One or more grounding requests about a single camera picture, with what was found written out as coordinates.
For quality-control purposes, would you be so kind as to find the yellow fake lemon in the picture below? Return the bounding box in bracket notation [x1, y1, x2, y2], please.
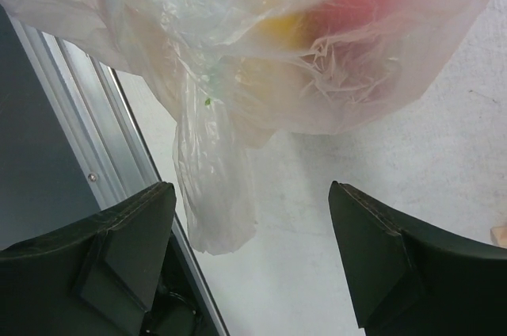
[254, 12, 316, 51]

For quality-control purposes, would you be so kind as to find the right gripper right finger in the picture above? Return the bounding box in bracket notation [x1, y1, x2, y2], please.
[328, 181, 506, 335]

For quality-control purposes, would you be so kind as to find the clear printed plastic bag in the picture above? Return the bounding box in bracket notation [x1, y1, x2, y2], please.
[1, 0, 489, 255]

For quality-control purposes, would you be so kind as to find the orange tied plastic bag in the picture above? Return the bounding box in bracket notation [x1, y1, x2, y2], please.
[490, 224, 507, 249]

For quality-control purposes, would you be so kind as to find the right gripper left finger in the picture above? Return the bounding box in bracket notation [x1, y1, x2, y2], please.
[1, 182, 176, 335]

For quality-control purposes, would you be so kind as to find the front aluminium rail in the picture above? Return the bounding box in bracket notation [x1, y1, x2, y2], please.
[1, 13, 227, 335]

